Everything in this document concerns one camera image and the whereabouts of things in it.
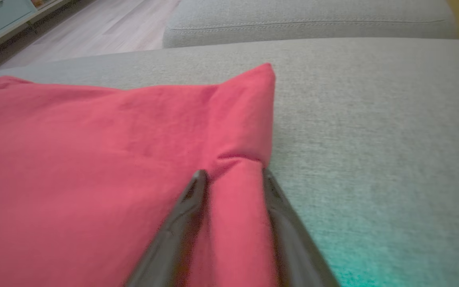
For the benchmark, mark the red basketball jersey with number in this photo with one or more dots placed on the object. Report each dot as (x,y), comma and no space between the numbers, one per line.
(74,159)

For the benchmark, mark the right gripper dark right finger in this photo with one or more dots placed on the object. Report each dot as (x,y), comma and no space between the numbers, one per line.
(293,255)

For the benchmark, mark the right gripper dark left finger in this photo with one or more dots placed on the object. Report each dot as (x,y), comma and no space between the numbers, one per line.
(173,247)

